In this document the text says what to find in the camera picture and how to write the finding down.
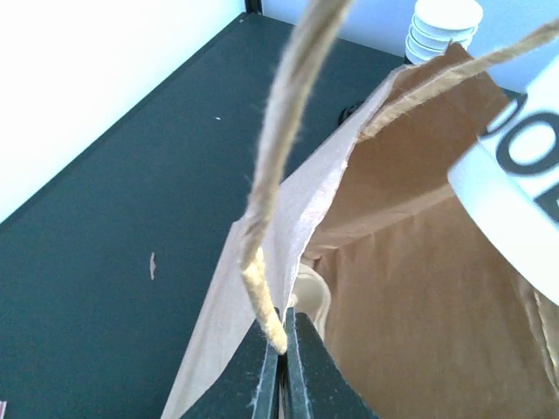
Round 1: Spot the single white paper cup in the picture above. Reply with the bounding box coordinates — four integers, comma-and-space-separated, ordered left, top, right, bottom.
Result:
448, 59, 558, 303

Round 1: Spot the brown paper bag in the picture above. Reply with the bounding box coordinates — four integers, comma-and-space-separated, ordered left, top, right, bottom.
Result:
162, 1, 558, 418

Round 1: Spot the single brown pulp carrier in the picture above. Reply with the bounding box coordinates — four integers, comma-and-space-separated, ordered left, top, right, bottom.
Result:
290, 263, 332, 340

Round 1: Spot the black lid stack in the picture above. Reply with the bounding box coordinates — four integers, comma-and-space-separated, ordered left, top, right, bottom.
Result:
337, 101, 363, 127

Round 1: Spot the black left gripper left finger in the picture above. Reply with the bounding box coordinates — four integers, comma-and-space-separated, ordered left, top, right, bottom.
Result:
182, 322, 280, 419

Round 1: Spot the right paper cup stack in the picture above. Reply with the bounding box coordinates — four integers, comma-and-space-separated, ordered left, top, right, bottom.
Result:
404, 0, 483, 65

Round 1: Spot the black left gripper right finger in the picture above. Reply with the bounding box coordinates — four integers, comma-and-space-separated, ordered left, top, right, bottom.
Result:
284, 308, 376, 419

